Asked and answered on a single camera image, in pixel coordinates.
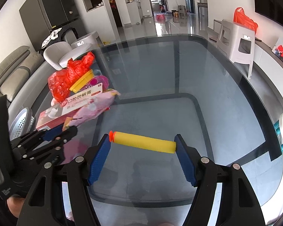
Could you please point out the pink plastic packet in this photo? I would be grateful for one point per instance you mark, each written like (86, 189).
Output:
(94, 108)

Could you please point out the red and white carton box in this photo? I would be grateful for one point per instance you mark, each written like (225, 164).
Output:
(80, 101)

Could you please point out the teal object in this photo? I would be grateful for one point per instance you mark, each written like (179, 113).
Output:
(277, 128)

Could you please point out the yellow foam dart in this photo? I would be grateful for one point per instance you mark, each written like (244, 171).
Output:
(143, 142)

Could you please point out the small white plastic stool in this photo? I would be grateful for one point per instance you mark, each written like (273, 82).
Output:
(85, 40)

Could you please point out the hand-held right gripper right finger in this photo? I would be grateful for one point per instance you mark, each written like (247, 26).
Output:
(186, 162)

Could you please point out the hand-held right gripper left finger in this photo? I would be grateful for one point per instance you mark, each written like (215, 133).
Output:
(99, 162)

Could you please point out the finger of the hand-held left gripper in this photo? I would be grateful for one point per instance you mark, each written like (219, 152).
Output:
(66, 134)
(53, 131)

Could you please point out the pink plastic stool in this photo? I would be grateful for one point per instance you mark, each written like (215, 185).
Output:
(160, 17)

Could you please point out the white cloth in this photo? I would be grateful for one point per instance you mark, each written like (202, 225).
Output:
(50, 37)

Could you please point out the tall white plastic stool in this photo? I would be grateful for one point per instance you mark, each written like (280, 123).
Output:
(228, 49)

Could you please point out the yellow plastic lid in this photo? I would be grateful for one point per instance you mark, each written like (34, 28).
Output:
(81, 82)

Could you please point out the beige swivel stool chair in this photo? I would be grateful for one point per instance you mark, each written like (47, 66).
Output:
(56, 51)

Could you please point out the white recessed cabinet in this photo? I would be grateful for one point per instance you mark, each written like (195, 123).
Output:
(133, 9)

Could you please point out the pile of clothes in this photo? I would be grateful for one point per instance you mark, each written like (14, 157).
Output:
(67, 34)

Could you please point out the brown paper bag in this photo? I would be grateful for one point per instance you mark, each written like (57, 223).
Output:
(182, 10)

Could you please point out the person's left hand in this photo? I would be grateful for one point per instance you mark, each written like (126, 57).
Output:
(15, 206)

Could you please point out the orange-red plastic bag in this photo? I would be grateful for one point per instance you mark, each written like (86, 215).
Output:
(244, 20)

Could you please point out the grey leather sofa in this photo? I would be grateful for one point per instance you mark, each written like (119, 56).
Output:
(14, 70)

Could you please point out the pink patterned wrapper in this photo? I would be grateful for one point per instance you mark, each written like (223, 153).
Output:
(101, 82)

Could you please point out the red plastic bag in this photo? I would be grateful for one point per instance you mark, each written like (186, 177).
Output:
(61, 84)

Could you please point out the dark grey refrigerator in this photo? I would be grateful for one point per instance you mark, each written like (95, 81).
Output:
(51, 7)

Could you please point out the grey perforated waste basket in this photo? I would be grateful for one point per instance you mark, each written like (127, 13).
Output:
(21, 122)

